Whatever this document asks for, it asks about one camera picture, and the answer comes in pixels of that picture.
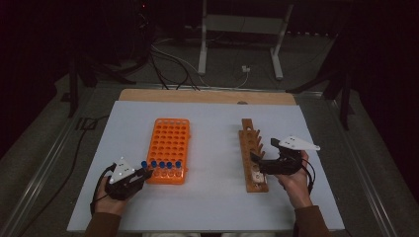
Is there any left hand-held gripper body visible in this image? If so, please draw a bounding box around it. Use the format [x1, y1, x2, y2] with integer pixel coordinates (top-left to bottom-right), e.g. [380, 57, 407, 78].
[104, 156, 146, 201]

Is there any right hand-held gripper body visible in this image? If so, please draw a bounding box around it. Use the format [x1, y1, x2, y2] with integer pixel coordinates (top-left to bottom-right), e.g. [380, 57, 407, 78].
[258, 135, 321, 176]

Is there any wooden tube rack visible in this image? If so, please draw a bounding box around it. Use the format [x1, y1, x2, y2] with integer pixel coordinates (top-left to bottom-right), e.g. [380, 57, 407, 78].
[238, 118, 270, 194]

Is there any orange plastic tube rack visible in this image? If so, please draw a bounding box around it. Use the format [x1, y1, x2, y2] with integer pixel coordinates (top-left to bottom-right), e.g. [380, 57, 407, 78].
[142, 118, 191, 186]

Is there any person's left hand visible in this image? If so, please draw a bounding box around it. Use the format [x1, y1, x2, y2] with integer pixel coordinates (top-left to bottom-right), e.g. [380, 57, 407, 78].
[93, 177, 129, 217]

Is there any person's right hand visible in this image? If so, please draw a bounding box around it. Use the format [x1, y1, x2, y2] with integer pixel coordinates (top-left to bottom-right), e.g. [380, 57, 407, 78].
[275, 150, 313, 210]

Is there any black tripod stand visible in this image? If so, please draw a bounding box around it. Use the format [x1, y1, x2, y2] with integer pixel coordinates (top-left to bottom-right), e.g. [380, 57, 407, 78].
[67, 52, 149, 119]
[286, 33, 357, 131]

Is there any white table mat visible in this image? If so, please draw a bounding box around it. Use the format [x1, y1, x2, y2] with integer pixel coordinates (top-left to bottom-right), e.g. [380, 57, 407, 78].
[66, 100, 346, 233]

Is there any black power strip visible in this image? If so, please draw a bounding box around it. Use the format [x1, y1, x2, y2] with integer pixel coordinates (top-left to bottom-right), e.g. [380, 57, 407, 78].
[286, 30, 334, 38]

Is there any grey metal stand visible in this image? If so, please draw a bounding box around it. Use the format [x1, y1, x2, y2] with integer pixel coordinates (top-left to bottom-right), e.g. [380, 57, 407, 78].
[197, 0, 294, 81]

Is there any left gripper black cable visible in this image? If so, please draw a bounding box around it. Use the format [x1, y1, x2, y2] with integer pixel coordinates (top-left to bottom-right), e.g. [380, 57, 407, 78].
[89, 163, 117, 216]

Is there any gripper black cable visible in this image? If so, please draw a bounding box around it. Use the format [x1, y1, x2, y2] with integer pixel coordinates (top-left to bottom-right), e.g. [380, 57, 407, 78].
[89, 163, 117, 216]
[297, 161, 316, 196]

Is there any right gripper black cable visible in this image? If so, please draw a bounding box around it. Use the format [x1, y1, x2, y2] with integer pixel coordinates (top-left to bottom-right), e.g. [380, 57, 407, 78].
[297, 161, 316, 196]

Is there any long black floor cable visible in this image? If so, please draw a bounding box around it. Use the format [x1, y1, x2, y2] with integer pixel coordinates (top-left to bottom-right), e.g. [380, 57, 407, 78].
[16, 114, 111, 237]

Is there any metal floor rail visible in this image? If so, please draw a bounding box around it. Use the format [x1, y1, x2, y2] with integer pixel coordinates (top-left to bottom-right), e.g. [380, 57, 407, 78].
[329, 98, 399, 237]
[0, 88, 97, 237]

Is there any white cable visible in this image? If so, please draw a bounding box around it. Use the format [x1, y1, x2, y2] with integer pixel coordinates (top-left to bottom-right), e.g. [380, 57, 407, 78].
[150, 43, 250, 90]

